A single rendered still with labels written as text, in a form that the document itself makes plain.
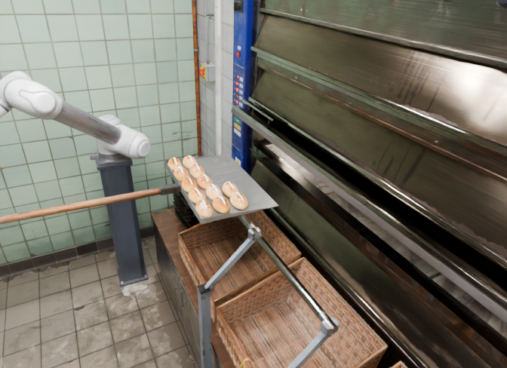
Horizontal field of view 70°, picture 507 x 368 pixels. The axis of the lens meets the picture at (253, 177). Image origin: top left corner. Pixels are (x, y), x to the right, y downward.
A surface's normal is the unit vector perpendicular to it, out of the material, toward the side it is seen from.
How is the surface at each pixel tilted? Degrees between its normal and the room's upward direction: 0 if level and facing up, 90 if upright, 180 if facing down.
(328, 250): 70
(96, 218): 90
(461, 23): 90
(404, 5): 90
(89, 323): 0
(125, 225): 90
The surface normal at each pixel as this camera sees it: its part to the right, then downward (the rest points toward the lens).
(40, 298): 0.04, -0.87
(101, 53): 0.46, 0.46
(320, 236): -0.82, -0.11
